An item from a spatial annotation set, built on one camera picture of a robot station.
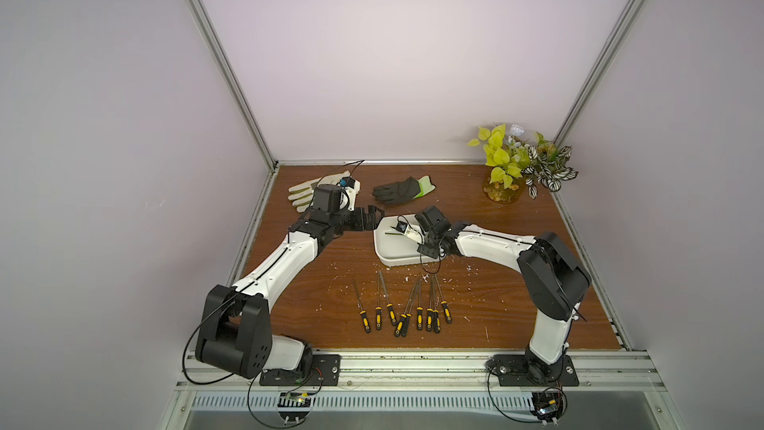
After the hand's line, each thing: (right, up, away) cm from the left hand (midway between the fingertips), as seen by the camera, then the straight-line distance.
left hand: (375, 211), depth 84 cm
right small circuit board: (+43, -46, -15) cm, 64 cm away
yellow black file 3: (+1, -28, -1) cm, 28 cm away
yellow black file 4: (+4, -27, -1) cm, 28 cm away
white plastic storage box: (+7, -13, +9) cm, 18 cm away
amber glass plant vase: (+45, +5, +23) cm, 50 cm away
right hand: (+16, -7, +10) cm, 20 cm away
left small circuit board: (-20, -48, -12) cm, 53 cm away
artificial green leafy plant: (+50, +15, +4) cm, 52 cm away
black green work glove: (+9, +6, +26) cm, 29 cm away
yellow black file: (+6, -7, +2) cm, 10 cm away
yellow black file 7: (+16, -29, -2) cm, 33 cm away
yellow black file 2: (-4, -29, -1) cm, 29 cm away
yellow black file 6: (+13, -29, -1) cm, 32 cm away
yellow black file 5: (+10, -30, -3) cm, 31 cm away
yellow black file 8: (+20, -27, -1) cm, 34 cm away
